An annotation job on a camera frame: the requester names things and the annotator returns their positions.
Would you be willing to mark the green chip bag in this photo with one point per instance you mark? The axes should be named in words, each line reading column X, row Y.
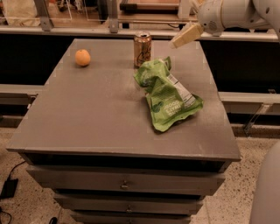
column 169, row 101

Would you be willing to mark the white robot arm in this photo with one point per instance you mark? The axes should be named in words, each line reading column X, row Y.
column 243, row 67

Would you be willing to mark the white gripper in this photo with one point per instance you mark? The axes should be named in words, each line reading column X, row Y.
column 210, row 17

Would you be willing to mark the black power adapter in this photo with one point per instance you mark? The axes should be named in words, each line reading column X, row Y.
column 9, row 189

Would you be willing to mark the metal railing frame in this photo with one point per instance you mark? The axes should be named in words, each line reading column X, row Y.
column 97, row 18

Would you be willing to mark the orange fruit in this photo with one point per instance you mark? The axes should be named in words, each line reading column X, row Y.
column 82, row 57

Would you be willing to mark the drawer knob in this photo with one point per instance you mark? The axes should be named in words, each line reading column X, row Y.
column 128, row 209
column 124, row 186

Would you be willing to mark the top drawer knob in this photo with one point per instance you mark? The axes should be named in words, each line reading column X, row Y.
column 124, row 186

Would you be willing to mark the orange soda can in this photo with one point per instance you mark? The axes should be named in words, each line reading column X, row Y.
column 142, row 48

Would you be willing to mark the grey drawer cabinet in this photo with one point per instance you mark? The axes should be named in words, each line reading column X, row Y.
column 90, row 129

